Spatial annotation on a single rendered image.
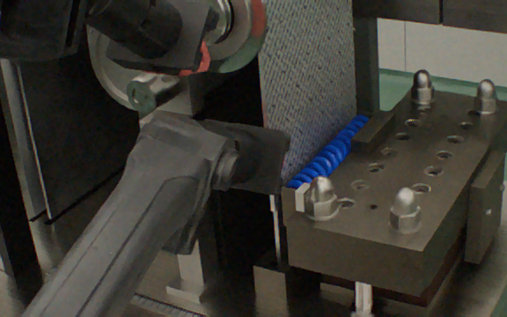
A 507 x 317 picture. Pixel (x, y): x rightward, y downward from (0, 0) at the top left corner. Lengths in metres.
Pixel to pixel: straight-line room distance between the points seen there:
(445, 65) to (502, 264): 2.77
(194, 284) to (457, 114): 0.42
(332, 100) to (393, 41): 2.79
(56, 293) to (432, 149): 0.64
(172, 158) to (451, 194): 0.39
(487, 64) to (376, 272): 2.88
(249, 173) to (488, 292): 0.34
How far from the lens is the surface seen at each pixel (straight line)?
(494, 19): 1.13
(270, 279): 1.01
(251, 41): 0.89
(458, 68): 3.79
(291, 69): 0.96
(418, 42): 3.81
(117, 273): 0.56
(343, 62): 1.09
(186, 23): 0.77
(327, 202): 0.91
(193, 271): 1.03
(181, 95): 0.93
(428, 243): 0.88
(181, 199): 0.66
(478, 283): 1.04
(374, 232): 0.90
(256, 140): 0.87
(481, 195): 1.01
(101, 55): 1.03
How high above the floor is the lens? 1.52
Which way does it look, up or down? 28 degrees down
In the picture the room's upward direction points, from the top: 5 degrees counter-clockwise
